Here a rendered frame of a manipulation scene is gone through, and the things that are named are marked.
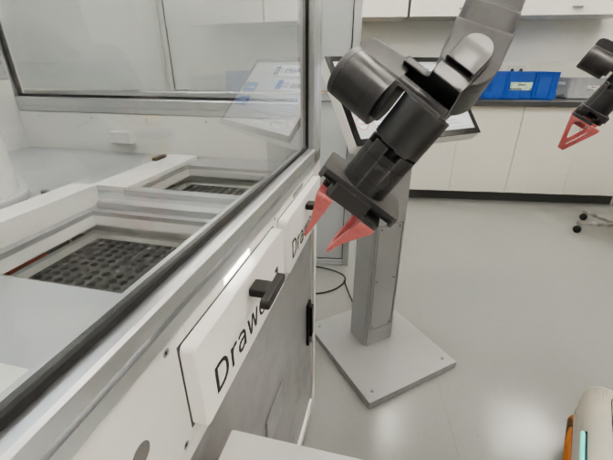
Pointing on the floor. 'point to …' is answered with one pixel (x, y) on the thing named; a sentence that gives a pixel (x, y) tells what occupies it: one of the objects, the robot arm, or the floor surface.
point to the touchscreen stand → (380, 321)
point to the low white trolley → (271, 449)
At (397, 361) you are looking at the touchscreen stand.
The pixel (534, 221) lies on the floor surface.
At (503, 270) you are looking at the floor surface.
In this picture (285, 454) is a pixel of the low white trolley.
